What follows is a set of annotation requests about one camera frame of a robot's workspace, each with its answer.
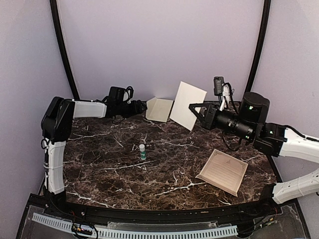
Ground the right black frame post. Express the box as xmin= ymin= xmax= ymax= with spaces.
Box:
xmin=244 ymin=0 xmax=271 ymax=93

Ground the cream paper envelope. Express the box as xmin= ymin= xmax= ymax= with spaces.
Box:
xmin=146 ymin=97 xmax=173 ymax=122

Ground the left black frame post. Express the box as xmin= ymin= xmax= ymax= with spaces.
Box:
xmin=49 ymin=0 xmax=80 ymax=100

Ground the black curved front rail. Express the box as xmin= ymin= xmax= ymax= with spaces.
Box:
xmin=29 ymin=195 xmax=282 ymax=225

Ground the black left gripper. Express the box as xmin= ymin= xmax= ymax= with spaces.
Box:
xmin=117 ymin=100 xmax=147 ymax=118

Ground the white slotted cable duct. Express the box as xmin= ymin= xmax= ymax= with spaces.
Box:
xmin=32 ymin=213 xmax=238 ymax=239

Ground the black frame post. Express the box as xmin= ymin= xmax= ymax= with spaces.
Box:
xmin=49 ymin=0 xmax=80 ymax=100
xmin=244 ymin=0 xmax=271 ymax=93

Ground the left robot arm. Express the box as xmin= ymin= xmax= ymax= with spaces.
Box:
xmin=41 ymin=86 xmax=148 ymax=195

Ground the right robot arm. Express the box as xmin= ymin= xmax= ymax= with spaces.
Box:
xmin=189 ymin=92 xmax=319 ymax=216

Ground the cream letter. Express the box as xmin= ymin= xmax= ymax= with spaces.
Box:
xmin=169 ymin=81 xmax=207 ymax=131

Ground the green white glue stick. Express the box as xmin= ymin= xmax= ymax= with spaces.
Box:
xmin=139 ymin=144 xmax=146 ymax=160

